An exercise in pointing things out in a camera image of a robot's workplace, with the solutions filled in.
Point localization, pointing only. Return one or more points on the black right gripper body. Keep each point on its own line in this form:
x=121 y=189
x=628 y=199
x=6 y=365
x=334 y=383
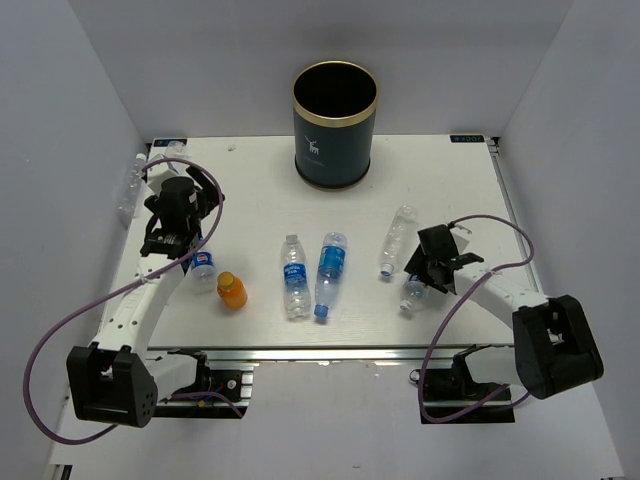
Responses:
x=420 y=265

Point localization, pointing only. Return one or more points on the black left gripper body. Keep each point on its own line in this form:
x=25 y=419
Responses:
x=201 y=203

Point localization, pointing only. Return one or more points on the clear bottle white green label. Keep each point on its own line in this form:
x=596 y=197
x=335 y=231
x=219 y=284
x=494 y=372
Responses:
x=414 y=295

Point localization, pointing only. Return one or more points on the clear unlabelled plastic bottle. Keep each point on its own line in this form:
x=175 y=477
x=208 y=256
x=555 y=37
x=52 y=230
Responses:
x=397 y=240

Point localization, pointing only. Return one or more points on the blue cap blue label bottle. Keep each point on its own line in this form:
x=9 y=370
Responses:
x=329 y=273

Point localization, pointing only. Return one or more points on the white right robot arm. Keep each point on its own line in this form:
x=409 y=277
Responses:
x=553 y=349

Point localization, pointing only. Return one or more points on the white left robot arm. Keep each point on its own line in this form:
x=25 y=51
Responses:
x=111 y=380

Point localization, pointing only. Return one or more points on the dark blue gold-rimmed bin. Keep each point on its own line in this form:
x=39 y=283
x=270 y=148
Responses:
x=334 y=109

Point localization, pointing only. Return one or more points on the blue corner sticker left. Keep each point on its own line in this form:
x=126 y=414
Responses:
x=163 y=143

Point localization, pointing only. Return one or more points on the blue corner sticker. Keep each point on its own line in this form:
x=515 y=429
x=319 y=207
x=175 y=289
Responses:
x=466 y=138
x=163 y=143

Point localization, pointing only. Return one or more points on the pepsi label clear bottle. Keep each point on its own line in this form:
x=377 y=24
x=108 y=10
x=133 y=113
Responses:
x=203 y=271

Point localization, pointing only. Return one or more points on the small orange juice bottle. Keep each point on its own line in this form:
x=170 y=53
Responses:
x=231 y=290

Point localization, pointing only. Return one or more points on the blue corner sticker right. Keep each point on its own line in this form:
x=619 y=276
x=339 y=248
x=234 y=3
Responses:
x=466 y=138

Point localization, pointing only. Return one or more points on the clear bottle blue label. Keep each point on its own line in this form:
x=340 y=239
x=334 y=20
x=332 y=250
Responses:
x=297 y=297

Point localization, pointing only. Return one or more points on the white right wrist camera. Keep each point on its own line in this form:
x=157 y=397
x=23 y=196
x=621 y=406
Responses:
x=461 y=235

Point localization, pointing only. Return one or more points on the clear bottle at left wall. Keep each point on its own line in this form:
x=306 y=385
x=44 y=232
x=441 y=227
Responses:
x=130 y=190

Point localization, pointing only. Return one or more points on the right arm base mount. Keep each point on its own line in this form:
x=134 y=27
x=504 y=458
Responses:
x=446 y=391

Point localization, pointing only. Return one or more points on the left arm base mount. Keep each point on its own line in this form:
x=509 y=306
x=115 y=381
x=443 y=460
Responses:
x=210 y=387

